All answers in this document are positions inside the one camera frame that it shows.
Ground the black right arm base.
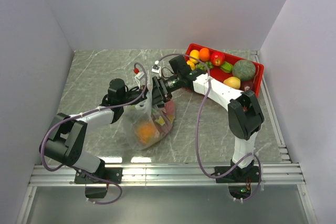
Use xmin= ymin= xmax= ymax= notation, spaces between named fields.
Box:
xmin=215 ymin=166 xmax=260 ymax=184

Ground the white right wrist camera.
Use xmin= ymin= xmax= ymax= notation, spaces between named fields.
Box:
xmin=151 ymin=60 xmax=162 ymax=77

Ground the dark red fake plum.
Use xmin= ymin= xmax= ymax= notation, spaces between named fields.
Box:
xmin=240 ymin=80 xmax=254 ymax=92

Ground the clear plastic bag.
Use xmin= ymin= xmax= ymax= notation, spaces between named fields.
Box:
xmin=122 ymin=92 xmax=175 ymax=151

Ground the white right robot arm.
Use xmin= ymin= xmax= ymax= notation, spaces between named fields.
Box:
xmin=151 ymin=54 xmax=265 ymax=182

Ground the bumpy yellow fake citron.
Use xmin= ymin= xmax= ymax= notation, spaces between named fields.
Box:
xmin=186 ymin=60 xmax=195 ymax=71

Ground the green fake grape bunch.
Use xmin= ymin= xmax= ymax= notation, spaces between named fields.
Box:
xmin=195 ymin=61 xmax=214 ymax=71

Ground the green fake starfruit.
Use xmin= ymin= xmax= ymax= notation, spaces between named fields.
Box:
xmin=220 ymin=61 xmax=233 ymax=73

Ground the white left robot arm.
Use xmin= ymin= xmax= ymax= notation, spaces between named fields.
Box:
xmin=40 ymin=78 xmax=148 ymax=183

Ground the green fake cantaloupe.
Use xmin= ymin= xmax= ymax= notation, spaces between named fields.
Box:
xmin=232 ymin=60 xmax=256 ymax=81

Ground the red fake pomegranate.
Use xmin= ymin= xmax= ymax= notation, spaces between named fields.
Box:
xmin=210 ymin=51 xmax=225 ymax=67

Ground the aluminium mounting rail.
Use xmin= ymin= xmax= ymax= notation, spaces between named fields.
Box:
xmin=28 ymin=163 xmax=306 ymax=187

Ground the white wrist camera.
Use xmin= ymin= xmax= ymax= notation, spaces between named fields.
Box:
xmin=133 ymin=68 xmax=145 ymax=88
xmin=151 ymin=60 xmax=162 ymax=77

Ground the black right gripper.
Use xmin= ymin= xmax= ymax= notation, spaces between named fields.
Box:
xmin=148 ymin=74 xmax=182 ymax=107

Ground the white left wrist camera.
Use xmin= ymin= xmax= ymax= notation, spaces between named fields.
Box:
xmin=133 ymin=68 xmax=145 ymax=88

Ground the pale yellow fake pear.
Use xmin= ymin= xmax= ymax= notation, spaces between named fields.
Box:
xmin=223 ymin=77 xmax=241 ymax=90

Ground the red plastic tray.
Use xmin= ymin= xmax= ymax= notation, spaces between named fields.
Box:
xmin=186 ymin=44 xmax=264 ymax=95

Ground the orange fake orange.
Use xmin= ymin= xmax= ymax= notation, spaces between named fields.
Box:
xmin=199 ymin=47 xmax=211 ymax=62

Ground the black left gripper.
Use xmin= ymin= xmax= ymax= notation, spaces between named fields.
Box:
xmin=120 ymin=86 xmax=165 ymax=110

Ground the orange fake pineapple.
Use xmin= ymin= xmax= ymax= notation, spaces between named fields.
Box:
xmin=135 ymin=122 xmax=157 ymax=145

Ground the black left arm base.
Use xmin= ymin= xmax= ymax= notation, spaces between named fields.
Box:
xmin=73 ymin=165 xmax=123 ymax=205

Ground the yellow fake lemon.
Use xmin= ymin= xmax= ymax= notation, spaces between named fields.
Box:
xmin=190 ymin=49 xmax=200 ymax=61

